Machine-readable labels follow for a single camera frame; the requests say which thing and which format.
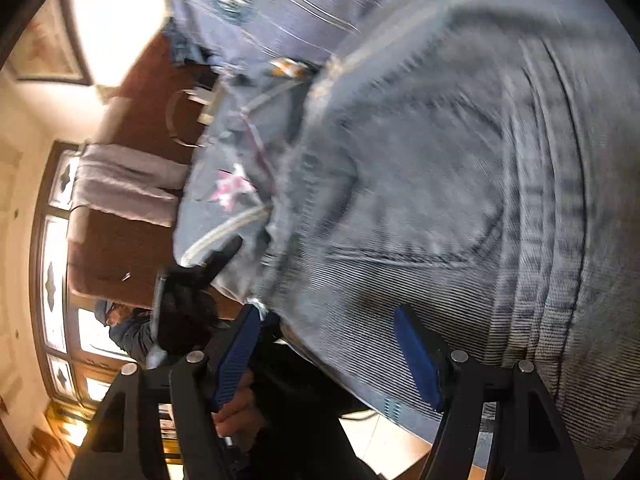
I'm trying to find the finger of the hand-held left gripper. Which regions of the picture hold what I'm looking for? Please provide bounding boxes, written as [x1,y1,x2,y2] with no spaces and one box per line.
[199,236,244,289]

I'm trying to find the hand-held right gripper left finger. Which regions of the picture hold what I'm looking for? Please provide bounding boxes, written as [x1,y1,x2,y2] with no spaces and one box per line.
[69,304,264,480]

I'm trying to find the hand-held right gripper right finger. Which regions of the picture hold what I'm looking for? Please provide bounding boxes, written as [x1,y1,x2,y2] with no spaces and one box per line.
[393,304,584,480]

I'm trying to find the blue denim pants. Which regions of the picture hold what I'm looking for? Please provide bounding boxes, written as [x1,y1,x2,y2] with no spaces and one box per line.
[240,0,640,457]

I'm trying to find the person's left hand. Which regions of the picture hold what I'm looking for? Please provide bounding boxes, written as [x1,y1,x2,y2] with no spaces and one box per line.
[214,386,267,449]

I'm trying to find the person's dark clothing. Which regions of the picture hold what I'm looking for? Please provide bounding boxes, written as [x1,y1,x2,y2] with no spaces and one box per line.
[107,310,375,480]

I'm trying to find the grey pillow with pink star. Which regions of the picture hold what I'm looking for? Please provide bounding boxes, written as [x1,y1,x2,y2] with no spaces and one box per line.
[172,74,302,302]

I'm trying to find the grey towel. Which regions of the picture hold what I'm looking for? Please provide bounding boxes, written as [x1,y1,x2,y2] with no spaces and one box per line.
[69,142,189,229]

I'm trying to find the wooden framed window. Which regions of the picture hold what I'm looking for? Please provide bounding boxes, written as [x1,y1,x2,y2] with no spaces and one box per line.
[29,139,152,412]

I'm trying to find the brown wooden headboard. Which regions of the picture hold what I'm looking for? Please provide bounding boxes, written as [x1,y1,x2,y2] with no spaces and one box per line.
[66,25,237,322]

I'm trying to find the small orange white object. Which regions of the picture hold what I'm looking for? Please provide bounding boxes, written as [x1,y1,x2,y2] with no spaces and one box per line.
[267,57,321,81]

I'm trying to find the blue striped pillow with emblem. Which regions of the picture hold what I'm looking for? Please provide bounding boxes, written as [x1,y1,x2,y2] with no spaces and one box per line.
[170,0,432,77]

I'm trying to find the white cable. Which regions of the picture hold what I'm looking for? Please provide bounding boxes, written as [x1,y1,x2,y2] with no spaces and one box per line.
[166,87,217,149]

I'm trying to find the framed wall picture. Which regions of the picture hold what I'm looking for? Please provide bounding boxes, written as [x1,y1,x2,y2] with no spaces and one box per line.
[12,0,96,86]

